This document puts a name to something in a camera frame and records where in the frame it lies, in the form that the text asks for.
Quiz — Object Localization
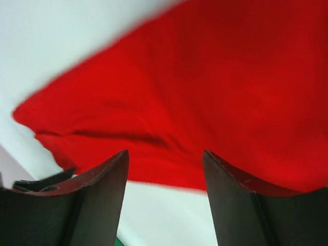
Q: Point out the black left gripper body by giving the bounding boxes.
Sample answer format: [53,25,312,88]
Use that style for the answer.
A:
[12,168,76,191]

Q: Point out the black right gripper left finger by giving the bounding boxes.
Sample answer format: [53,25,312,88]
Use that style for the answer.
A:
[1,150,129,246]

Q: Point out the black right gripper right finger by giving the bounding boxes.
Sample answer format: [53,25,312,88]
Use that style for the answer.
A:
[202,151,327,245]

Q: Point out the red t shirt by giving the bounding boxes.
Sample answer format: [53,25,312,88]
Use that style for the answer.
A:
[13,1,327,192]

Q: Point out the green plastic bin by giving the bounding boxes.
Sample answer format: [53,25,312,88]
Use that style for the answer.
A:
[114,237,125,246]

